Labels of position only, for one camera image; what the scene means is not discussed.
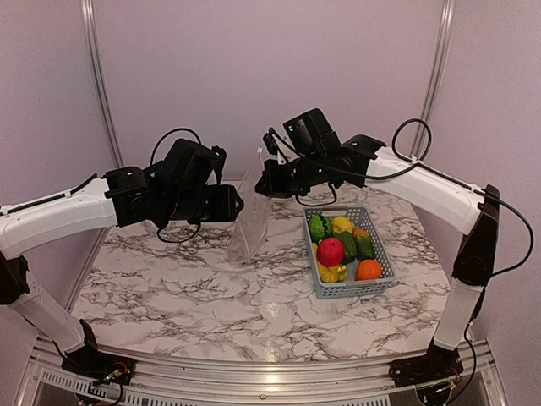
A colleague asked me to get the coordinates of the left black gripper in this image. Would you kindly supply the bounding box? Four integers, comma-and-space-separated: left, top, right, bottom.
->
161, 184, 244, 222

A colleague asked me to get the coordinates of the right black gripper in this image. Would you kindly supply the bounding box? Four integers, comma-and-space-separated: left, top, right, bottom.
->
254, 151, 329, 198

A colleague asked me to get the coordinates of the clear zip top bag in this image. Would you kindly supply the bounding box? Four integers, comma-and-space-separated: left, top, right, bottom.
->
226, 146, 271, 263

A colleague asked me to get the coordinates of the green watermelon toy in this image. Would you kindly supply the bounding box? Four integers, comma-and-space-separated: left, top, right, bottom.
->
308, 214, 333, 244

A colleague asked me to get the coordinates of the yellow bell pepper toy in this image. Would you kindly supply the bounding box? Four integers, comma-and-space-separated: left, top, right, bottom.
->
331, 216, 356, 234

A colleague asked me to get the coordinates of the red apple toy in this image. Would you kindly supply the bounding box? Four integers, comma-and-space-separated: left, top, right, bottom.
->
316, 238, 345, 267

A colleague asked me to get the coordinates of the green bell pepper toy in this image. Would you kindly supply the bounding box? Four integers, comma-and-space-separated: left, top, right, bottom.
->
336, 233, 358, 265

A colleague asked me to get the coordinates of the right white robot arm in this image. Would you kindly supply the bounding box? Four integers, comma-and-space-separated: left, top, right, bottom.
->
254, 108, 510, 379

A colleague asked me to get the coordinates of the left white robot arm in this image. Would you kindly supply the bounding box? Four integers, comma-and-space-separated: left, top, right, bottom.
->
1, 139, 243, 376

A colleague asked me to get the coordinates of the grey plastic basket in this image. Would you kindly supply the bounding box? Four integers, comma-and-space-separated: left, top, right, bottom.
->
303, 206, 396, 299

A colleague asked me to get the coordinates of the yellow banana toy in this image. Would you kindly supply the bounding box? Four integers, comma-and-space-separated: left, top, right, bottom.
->
318, 263, 347, 283

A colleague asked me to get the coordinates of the green orange mango toy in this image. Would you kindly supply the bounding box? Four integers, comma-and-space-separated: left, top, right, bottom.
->
353, 228, 374, 261

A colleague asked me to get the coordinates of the orange toy fruit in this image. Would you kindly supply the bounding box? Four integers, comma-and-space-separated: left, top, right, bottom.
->
356, 259, 383, 281

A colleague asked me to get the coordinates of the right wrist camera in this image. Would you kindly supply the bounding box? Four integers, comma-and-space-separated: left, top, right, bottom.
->
263, 127, 289, 163

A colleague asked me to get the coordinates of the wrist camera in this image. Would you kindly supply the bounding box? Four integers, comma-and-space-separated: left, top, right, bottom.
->
210, 145, 227, 185
263, 127, 289, 163

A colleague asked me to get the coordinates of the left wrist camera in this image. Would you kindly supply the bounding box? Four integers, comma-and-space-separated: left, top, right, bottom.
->
210, 145, 227, 185

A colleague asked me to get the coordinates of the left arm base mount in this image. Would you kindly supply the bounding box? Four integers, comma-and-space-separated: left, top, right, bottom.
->
56, 320, 136, 386

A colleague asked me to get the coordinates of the right aluminium frame post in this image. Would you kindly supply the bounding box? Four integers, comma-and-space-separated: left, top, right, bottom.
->
416, 0, 457, 128

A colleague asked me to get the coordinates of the aluminium frame post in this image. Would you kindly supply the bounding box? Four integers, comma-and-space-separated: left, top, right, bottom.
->
80, 0, 124, 168
416, 0, 457, 128

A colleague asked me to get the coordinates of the left aluminium frame post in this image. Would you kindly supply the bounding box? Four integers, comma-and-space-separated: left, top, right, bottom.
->
80, 0, 124, 168

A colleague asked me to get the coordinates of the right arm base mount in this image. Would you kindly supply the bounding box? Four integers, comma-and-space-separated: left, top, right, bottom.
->
389, 341, 464, 387

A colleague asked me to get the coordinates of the aluminium front rail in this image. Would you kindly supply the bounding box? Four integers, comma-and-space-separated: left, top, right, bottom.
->
14, 337, 509, 405

